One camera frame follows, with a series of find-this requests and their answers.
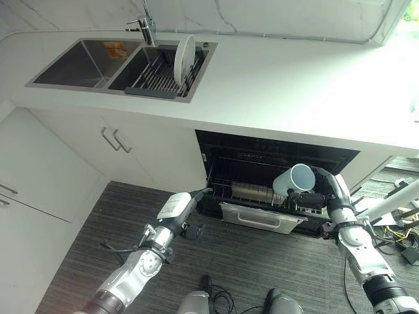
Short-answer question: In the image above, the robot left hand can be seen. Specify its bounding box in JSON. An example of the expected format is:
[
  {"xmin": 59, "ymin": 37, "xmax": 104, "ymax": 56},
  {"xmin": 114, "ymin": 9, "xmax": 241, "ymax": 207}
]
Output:
[{"xmin": 156, "ymin": 186, "xmax": 213, "ymax": 242}]

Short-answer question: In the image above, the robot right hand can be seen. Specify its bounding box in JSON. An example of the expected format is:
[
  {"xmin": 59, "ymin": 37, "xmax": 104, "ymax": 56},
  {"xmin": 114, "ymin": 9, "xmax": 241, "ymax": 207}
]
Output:
[{"xmin": 286, "ymin": 165, "xmax": 344, "ymax": 215}]

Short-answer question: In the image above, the light blue cup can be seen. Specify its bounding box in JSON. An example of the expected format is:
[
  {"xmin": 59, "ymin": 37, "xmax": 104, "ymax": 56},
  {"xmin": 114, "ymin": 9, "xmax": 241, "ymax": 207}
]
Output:
[{"xmin": 272, "ymin": 163, "xmax": 317, "ymax": 200}]

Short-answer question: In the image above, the built-in black dishwasher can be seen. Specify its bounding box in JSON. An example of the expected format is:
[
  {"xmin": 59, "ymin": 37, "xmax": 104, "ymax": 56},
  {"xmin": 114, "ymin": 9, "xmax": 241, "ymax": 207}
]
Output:
[{"xmin": 194, "ymin": 129, "xmax": 361, "ymax": 239}]

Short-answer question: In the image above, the white cabinet door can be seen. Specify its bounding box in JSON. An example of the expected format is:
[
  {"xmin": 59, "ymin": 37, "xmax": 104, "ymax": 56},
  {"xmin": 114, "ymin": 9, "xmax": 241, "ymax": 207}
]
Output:
[
  {"xmin": 29, "ymin": 109, "xmax": 155, "ymax": 184},
  {"xmin": 100, "ymin": 116, "xmax": 208, "ymax": 194}
]

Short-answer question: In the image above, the white tripod leg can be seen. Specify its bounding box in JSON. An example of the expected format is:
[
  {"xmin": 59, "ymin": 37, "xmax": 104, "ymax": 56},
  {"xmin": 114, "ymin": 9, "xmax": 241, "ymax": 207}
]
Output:
[{"xmin": 355, "ymin": 181, "xmax": 419, "ymax": 226}]

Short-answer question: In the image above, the black power adapter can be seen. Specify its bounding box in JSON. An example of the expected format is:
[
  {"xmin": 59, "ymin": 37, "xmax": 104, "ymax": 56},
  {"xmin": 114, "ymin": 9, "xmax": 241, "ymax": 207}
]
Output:
[{"xmin": 399, "ymin": 247, "xmax": 419, "ymax": 264}]

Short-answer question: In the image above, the robot right leg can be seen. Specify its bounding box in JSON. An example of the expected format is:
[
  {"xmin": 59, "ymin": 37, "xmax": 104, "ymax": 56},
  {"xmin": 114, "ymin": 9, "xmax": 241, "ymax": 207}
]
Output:
[{"xmin": 264, "ymin": 288, "xmax": 304, "ymax": 314}]

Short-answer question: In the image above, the black dish drying rack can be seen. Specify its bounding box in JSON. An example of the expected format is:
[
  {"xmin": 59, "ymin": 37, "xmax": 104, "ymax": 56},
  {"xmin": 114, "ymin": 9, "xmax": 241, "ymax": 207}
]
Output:
[{"xmin": 124, "ymin": 44, "xmax": 210, "ymax": 99}]

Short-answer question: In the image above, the white plate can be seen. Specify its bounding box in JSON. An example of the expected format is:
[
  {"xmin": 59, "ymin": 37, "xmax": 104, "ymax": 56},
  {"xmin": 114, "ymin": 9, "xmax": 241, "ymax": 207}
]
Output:
[{"xmin": 173, "ymin": 34, "xmax": 196, "ymax": 84}]

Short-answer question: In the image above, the stainless steel double sink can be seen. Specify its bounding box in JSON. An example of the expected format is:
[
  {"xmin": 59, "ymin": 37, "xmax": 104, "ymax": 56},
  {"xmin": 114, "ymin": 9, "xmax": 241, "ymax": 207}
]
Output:
[{"xmin": 24, "ymin": 37, "xmax": 219, "ymax": 104}]

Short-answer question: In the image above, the chrome faucet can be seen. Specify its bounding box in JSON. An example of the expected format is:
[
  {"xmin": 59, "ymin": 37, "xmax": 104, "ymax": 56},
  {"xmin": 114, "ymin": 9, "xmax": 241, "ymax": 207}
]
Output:
[{"xmin": 126, "ymin": 0, "xmax": 156, "ymax": 46}]

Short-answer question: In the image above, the dishwasher wire rack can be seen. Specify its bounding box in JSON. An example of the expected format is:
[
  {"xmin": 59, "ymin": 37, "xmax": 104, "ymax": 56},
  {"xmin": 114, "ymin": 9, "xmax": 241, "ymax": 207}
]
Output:
[{"xmin": 209, "ymin": 178, "xmax": 328, "ymax": 217}]

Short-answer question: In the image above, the yellow cable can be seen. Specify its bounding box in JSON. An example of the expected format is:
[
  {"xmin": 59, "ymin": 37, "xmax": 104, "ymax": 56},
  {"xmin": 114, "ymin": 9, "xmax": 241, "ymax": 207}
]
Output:
[{"xmin": 382, "ymin": 225, "xmax": 414, "ymax": 245}]

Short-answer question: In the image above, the silver cabinet handle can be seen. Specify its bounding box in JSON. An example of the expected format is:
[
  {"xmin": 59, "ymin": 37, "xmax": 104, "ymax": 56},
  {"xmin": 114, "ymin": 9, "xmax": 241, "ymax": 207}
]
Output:
[
  {"xmin": 100, "ymin": 126, "xmax": 122, "ymax": 152},
  {"xmin": 113, "ymin": 129, "xmax": 133, "ymax": 154}
]

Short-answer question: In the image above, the black floor cable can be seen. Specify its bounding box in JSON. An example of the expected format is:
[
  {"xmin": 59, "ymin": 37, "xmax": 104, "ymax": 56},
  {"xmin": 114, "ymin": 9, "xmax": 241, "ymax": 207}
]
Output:
[{"xmin": 209, "ymin": 284, "xmax": 269, "ymax": 314}]

